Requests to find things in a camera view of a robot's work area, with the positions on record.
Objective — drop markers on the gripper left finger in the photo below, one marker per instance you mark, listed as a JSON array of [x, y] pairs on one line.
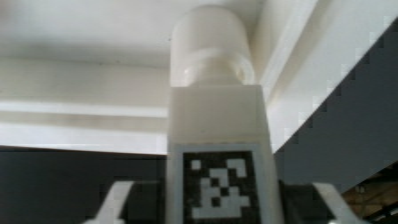
[[110, 208]]

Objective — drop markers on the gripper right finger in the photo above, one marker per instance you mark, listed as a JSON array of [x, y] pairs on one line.
[[340, 209]]

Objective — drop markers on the white table leg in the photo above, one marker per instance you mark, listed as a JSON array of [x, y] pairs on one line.
[[221, 184]]

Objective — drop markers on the white square tabletop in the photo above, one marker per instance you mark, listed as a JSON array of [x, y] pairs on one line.
[[86, 64]]

